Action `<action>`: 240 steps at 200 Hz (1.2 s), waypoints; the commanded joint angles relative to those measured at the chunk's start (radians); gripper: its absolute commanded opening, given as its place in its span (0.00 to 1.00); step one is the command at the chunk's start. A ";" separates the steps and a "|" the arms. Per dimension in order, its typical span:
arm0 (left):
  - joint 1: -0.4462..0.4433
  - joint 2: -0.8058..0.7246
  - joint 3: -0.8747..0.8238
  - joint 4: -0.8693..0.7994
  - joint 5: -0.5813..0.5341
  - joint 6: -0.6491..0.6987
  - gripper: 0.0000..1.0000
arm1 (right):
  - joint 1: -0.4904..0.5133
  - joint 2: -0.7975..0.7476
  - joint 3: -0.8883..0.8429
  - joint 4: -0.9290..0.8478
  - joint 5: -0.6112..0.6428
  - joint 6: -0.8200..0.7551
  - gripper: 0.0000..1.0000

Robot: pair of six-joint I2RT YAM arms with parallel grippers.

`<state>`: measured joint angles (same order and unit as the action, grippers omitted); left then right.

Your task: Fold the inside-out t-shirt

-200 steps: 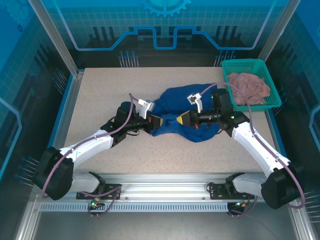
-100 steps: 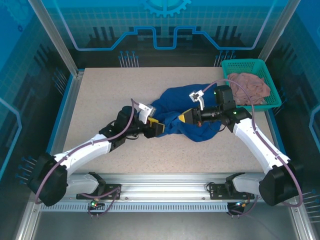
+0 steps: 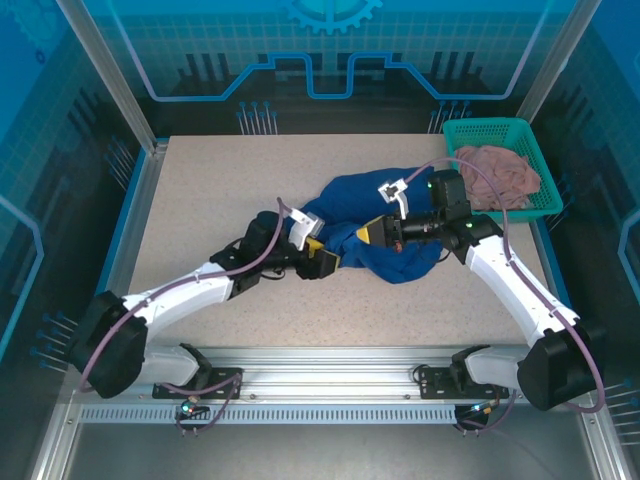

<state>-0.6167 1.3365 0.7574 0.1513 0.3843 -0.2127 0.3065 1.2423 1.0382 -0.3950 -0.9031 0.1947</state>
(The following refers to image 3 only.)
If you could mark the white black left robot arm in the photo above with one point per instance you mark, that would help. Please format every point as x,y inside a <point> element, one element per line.
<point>170,305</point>

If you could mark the aluminium side rail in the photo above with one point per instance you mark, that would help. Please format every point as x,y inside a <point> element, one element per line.
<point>132,240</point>

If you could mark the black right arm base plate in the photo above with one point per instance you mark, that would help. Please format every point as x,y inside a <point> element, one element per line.
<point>435,382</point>

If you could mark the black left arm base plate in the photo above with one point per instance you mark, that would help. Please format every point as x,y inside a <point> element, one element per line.
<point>220,385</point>

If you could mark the blue t-shirt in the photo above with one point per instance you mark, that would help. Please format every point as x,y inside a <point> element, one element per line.
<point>350,195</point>

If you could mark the aluminium frame post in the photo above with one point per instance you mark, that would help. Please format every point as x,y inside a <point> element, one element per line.
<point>117,75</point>
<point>552,60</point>

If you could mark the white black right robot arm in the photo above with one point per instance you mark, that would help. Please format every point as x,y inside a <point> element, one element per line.
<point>495,290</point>

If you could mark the pink crumpled cloth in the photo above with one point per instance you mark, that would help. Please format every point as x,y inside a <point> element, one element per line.
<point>505,175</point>

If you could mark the small connector with LEDs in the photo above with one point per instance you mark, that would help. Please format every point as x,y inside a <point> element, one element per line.
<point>192,405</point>
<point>482,407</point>

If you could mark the green plastic mesh basket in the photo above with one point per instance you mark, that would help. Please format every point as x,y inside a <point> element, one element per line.
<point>480,131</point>

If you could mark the aluminium mounting rail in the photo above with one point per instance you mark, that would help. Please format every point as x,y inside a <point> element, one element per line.
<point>325,375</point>

